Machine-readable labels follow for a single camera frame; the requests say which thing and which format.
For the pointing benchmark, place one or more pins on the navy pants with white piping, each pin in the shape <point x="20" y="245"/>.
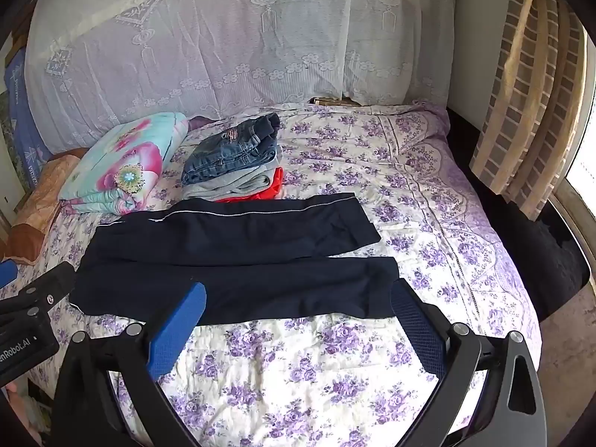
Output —
<point x="233" y="260"/>

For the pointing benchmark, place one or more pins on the folded blue jeans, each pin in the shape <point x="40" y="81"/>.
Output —
<point x="223" y="153"/>

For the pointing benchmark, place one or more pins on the beige checked curtain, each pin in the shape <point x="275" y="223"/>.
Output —
<point x="526" y="125"/>

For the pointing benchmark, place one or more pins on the folded red garment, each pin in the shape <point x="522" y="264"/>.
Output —
<point x="275" y="184"/>

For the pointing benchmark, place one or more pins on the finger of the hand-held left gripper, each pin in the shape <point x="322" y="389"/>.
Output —
<point x="7" y="272"/>
<point x="46" y="288"/>

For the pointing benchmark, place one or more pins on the folded grey garment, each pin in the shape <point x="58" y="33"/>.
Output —
<point x="233" y="187"/>

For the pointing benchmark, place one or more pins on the folded teal pink floral quilt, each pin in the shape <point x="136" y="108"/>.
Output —
<point x="130" y="163"/>

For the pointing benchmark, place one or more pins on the purple floral bed sheet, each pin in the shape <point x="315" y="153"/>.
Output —
<point x="326" y="372"/>

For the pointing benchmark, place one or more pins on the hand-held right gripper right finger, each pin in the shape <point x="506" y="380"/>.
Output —
<point x="419" y="335"/>

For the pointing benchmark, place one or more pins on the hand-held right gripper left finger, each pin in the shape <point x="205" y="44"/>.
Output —
<point x="179" y="326"/>

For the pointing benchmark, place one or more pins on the blue printed bag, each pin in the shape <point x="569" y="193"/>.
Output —
<point x="23" y="116"/>

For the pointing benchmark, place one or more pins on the bright window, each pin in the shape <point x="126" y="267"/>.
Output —
<point x="584" y="172"/>

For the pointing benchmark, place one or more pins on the brown wooden board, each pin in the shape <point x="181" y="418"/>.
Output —
<point x="335" y="101"/>

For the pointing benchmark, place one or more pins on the orange brown pillow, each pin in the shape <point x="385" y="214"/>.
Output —
<point x="37" y="205"/>

